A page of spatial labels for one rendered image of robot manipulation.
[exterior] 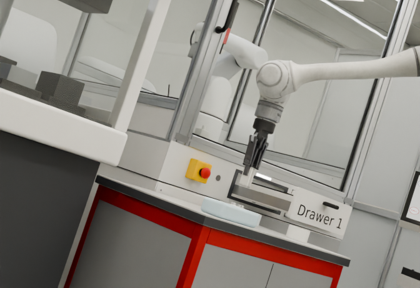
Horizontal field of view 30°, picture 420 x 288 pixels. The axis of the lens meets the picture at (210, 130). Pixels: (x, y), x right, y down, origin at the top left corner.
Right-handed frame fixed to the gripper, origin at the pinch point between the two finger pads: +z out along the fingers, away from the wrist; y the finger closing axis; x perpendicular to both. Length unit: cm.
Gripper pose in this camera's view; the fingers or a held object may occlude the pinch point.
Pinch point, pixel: (247, 177)
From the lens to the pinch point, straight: 268.0
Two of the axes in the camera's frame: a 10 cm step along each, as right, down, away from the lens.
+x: -8.6, -2.5, 4.5
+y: 4.1, 2.0, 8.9
